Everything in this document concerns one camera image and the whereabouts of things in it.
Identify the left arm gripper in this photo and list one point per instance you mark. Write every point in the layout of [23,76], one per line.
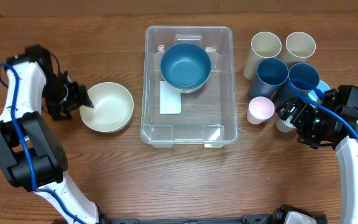
[81,98]

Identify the dark blue tall cup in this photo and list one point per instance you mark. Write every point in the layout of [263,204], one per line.
[304,78]
[271,74]

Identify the cream tall cup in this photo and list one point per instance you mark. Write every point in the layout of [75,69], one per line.
[263,45]
[299,47]

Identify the small pink cup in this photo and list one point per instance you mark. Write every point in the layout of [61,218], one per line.
[260,109]

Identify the small grey cup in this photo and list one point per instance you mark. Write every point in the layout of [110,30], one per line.
[285,126]

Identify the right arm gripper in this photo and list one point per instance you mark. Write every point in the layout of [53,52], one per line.
[301,114]

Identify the dark blue bowl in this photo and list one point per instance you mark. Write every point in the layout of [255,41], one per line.
[185,66]

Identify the white label in bin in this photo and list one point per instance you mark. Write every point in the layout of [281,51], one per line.
[170,99]

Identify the clear plastic storage bin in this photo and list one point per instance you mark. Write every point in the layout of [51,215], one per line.
[209,115]

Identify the small light blue cup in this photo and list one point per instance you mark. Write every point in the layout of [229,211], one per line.
[322,86]

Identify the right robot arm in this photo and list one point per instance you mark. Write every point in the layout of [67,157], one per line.
[331,123]

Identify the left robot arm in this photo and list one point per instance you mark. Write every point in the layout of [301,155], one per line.
[31,155]

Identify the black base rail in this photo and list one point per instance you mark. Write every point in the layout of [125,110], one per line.
[283,214]

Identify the large cream bowl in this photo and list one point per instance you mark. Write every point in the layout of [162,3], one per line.
[113,107]

